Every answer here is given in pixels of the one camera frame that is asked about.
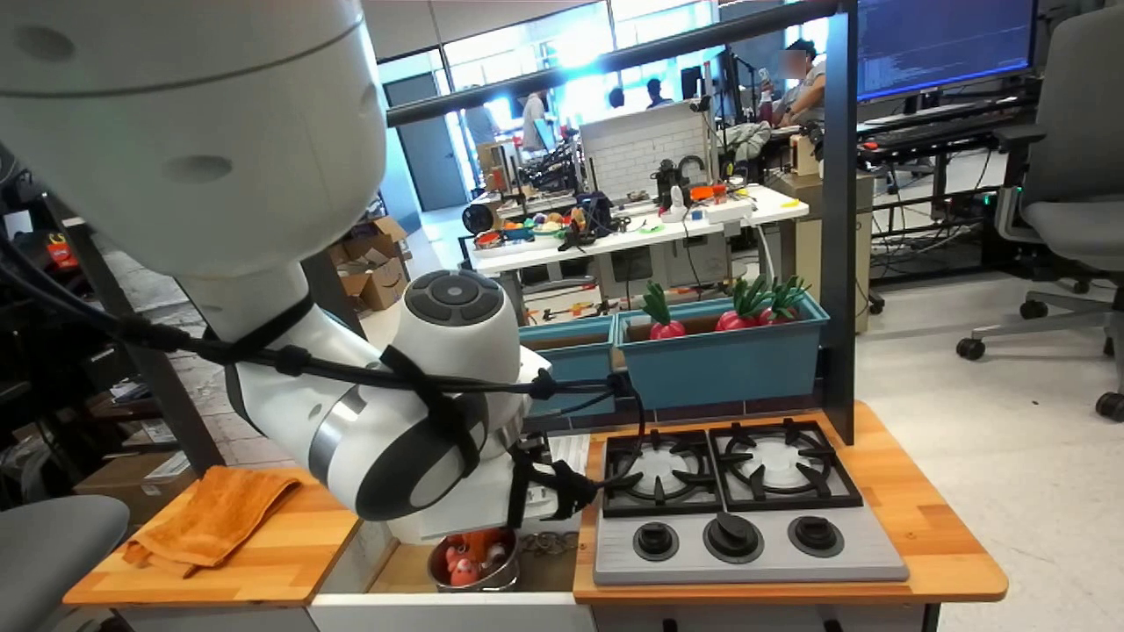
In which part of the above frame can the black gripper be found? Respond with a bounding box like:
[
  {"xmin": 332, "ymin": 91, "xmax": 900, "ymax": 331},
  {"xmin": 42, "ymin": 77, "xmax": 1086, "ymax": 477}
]
[{"xmin": 506, "ymin": 433, "xmax": 601, "ymax": 528}]

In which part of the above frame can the orange plush bear toy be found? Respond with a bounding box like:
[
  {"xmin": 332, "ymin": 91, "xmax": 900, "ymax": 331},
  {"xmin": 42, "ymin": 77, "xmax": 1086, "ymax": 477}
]
[{"xmin": 463, "ymin": 529, "xmax": 515, "ymax": 563}]

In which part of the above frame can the pink plush bunny toy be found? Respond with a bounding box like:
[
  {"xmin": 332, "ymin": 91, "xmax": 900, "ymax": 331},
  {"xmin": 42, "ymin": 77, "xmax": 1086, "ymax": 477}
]
[{"xmin": 448, "ymin": 542, "xmax": 484, "ymax": 587}]

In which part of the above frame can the orange terry towel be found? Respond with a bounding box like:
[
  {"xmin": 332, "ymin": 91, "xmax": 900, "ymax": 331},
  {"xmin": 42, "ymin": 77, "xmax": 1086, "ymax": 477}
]
[{"xmin": 125, "ymin": 468, "xmax": 300, "ymax": 577}]

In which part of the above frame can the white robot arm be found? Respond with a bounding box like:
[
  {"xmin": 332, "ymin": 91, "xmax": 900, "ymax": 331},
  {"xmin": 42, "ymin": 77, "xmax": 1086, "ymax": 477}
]
[{"xmin": 0, "ymin": 0, "xmax": 599, "ymax": 542}]

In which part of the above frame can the steel pot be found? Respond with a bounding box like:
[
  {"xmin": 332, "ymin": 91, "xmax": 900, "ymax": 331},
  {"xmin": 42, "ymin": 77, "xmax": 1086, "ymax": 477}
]
[{"xmin": 429, "ymin": 528, "xmax": 519, "ymax": 592}]

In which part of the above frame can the white toy sink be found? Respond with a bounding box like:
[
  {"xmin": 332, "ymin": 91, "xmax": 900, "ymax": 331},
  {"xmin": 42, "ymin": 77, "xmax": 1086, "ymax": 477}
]
[{"xmin": 310, "ymin": 515, "xmax": 599, "ymax": 632}]

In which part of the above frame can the left teal planter box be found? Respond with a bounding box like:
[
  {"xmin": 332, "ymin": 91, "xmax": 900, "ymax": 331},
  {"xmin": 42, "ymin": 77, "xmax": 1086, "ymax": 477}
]
[{"xmin": 519, "ymin": 316, "xmax": 614, "ymax": 418}]

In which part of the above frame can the teal planter box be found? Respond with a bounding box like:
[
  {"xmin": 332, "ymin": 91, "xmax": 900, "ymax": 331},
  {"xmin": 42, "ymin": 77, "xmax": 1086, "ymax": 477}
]
[
  {"xmin": 607, "ymin": 292, "xmax": 831, "ymax": 409},
  {"xmin": 519, "ymin": 316, "xmax": 614, "ymax": 418}
]

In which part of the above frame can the right teal planter box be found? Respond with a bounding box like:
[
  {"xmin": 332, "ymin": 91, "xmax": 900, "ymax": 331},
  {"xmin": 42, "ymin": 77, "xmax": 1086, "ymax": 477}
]
[{"xmin": 607, "ymin": 292, "xmax": 831, "ymax": 409}]

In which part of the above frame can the white work table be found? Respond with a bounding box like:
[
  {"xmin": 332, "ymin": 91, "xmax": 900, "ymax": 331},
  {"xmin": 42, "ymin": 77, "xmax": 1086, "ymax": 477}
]
[{"xmin": 468, "ymin": 181, "xmax": 812, "ymax": 277}]

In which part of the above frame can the toy stove top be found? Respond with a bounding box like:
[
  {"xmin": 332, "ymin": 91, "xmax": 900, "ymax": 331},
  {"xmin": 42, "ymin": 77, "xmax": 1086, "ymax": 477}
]
[{"xmin": 594, "ymin": 418, "xmax": 911, "ymax": 587}]

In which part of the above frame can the cardboard box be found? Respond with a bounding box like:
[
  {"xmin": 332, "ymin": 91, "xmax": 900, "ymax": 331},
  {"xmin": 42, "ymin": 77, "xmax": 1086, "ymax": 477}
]
[{"xmin": 332, "ymin": 214, "xmax": 412, "ymax": 312}]

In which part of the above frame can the seated person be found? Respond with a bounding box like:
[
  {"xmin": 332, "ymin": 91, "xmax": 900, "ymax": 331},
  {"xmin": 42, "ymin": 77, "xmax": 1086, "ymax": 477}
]
[{"xmin": 774, "ymin": 38, "xmax": 827, "ymax": 127}]

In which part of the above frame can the computer monitor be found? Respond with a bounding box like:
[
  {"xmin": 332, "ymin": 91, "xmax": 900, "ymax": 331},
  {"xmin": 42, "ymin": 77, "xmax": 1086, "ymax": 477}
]
[{"xmin": 856, "ymin": 0, "xmax": 1037, "ymax": 102}]

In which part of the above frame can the grey office chair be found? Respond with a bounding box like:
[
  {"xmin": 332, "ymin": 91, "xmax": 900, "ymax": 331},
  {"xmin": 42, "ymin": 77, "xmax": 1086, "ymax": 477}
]
[{"xmin": 956, "ymin": 3, "xmax": 1124, "ymax": 379}]

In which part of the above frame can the black metal frame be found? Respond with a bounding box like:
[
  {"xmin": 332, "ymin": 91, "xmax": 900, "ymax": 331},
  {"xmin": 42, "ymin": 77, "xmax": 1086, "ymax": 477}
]
[{"xmin": 386, "ymin": 0, "xmax": 856, "ymax": 443}]

